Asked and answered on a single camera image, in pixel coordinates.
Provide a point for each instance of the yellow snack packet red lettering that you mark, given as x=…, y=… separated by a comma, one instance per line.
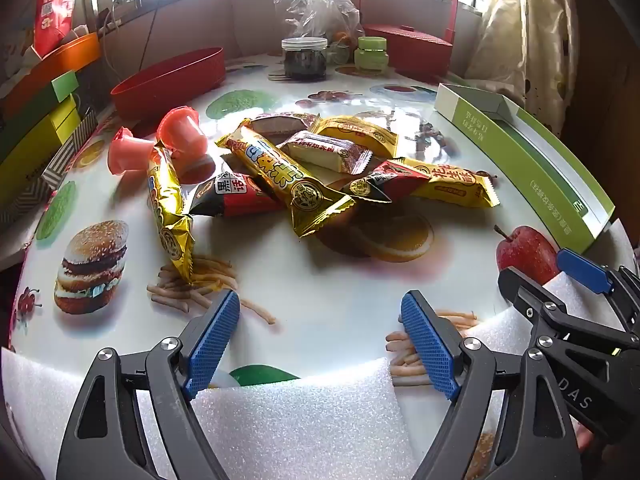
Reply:
x=455, y=187

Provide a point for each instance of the red and black snack packet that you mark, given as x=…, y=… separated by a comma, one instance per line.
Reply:
x=235, y=200
x=395, y=182

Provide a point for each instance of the white snack packet red edges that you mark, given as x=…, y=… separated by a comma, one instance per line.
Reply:
x=327, y=155

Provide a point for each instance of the red package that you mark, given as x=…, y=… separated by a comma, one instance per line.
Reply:
x=57, y=5

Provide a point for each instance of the red oval basin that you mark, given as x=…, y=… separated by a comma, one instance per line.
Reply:
x=170, y=82

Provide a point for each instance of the pink jelly cup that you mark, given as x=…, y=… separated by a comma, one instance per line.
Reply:
x=130, y=152
x=182, y=130

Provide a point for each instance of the clear plastic bag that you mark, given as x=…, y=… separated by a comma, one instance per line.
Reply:
x=315, y=2

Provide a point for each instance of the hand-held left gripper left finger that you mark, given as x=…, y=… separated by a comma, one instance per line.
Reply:
x=212, y=345

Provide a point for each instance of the cream patterned curtain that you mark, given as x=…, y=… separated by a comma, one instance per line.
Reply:
x=520, y=45

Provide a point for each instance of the dark green box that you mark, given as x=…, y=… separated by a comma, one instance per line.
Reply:
x=30, y=100

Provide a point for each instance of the yellow long snack bar packet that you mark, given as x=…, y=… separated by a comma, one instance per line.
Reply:
x=167, y=210
x=280, y=172

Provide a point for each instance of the orange box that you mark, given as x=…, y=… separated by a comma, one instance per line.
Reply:
x=65, y=60

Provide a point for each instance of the dark jar with clear lid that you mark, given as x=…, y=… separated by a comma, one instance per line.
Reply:
x=304, y=60

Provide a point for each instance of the white snack packet brown ends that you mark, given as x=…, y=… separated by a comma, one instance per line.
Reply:
x=280, y=122

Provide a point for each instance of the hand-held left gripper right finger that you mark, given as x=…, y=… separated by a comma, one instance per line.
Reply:
x=427, y=345

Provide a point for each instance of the green and white cardboard box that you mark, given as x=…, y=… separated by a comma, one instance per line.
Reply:
x=530, y=160

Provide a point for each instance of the green jar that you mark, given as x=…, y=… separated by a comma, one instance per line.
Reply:
x=371, y=55

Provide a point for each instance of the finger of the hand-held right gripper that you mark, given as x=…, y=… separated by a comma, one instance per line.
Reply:
x=522, y=292
x=585, y=272

